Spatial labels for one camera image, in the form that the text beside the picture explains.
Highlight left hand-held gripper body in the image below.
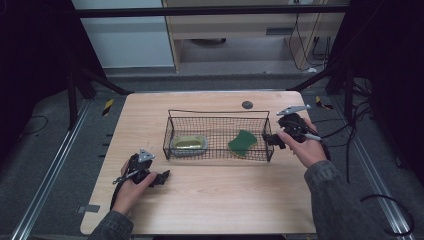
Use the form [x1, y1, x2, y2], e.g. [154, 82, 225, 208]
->
[112, 148, 158, 186]

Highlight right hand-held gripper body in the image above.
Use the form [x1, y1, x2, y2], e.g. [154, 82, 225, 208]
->
[275, 104, 323, 144]

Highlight black wire basket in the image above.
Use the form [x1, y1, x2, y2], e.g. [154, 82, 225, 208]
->
[162, 109, 275, 163]

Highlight green sponge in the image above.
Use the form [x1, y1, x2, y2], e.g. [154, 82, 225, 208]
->
[227, 129, 259, 157]

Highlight person's left hand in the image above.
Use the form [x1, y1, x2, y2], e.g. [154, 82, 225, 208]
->
[110, 159, 158, 217]

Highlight person's right hand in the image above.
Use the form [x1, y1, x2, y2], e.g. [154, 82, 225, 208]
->
[275, 117, 328, 169]

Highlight yellow black floor tape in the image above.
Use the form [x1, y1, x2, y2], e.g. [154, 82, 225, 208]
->
[314, 95, 334, 111]
[101, 98, 115, 117]

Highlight black metal stand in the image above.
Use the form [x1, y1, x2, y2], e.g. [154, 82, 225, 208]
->
[65, 58, 133, 132]
[286, 61, 356, 123]

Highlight grey tape patch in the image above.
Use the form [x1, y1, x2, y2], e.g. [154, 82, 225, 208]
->
[77, 204, 101, 214]

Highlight wooden desk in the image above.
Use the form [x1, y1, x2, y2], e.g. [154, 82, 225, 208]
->
[162, 0, 349, 73]

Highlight white cabinet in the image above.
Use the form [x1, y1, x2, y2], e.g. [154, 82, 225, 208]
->
[70, 0, 175, 70]

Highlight black horizontal bar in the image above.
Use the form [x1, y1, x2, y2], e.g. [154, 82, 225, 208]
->
[74, 4, 350, 18]

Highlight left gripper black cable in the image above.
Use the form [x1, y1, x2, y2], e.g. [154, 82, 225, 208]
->
[109, 182, 123, 212]

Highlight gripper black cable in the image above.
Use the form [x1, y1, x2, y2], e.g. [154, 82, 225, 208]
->
[311, 99, 374, 184]
[109, 182, 123, 212]

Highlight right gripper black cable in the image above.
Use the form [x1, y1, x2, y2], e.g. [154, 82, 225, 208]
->
[311, 99, 374, 184]

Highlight hanging black desk cables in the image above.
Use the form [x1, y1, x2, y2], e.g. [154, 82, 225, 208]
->
[287, 12, 333, 73]

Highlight aluminium floor rail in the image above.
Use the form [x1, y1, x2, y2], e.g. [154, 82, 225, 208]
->
[9, 99, 92, 240]
[331, 96, 416, 240]

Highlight thin black floor cable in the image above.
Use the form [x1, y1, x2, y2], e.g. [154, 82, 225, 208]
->
[18, 115, 50, 137]

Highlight looped black floor cable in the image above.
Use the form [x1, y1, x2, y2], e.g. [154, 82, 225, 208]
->
[360, 194, 415, 237]

